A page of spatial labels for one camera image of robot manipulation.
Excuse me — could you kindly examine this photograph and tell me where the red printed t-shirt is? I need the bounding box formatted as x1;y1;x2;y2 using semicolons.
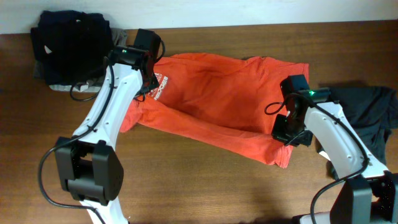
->
120;53;309;168

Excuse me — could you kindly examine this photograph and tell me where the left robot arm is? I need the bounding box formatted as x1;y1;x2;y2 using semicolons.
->
54;29;165;223

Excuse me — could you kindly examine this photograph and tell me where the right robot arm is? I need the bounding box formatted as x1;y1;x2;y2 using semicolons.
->
272;75;397;224

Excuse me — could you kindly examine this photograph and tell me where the grey folded garment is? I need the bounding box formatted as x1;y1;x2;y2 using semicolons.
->
33;28;128;93

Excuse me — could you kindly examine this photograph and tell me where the black folded garment on pile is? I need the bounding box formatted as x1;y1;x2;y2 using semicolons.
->
30;11;114;85

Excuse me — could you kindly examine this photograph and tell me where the dark grey t-shirt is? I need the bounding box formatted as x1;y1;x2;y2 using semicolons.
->
330;86;397;164

